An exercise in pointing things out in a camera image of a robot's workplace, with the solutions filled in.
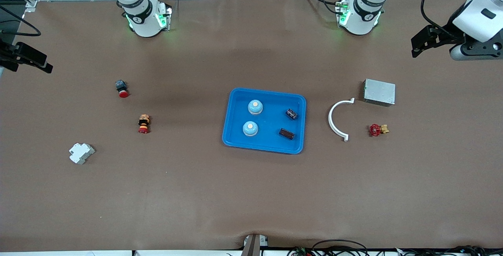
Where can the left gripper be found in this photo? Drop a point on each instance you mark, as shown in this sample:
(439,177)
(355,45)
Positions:
(447,37)

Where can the brown capacitor with white print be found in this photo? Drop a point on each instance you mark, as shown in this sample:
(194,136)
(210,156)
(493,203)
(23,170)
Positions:
(291,113)

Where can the plain glossy brown capacitor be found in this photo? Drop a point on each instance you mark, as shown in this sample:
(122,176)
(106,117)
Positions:
(287,133)

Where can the light blue call bell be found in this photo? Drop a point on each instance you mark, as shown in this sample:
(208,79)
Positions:
(255,107)
(250,128)

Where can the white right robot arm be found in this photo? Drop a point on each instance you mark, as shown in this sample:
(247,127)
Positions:
(143,24)

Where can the silver perforated metal box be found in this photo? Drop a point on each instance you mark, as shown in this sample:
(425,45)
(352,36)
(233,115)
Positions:
(379,92)

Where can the black red push button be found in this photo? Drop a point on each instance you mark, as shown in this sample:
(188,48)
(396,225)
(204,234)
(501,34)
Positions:
(123,93)

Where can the white circuit breaker block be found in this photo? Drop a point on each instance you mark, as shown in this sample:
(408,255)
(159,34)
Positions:
(80,153)

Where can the brass valve with red handwheel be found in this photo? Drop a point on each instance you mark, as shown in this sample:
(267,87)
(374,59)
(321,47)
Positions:
(375,130)

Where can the yellow red emergency stop button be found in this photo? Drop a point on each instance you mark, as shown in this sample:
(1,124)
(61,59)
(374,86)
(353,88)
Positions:
(144,124)

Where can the blue plastic tray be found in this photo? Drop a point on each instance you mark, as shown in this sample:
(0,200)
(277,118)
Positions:
(271,124)

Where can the white curved plastic bracket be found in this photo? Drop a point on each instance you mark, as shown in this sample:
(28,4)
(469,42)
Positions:
(330,120)

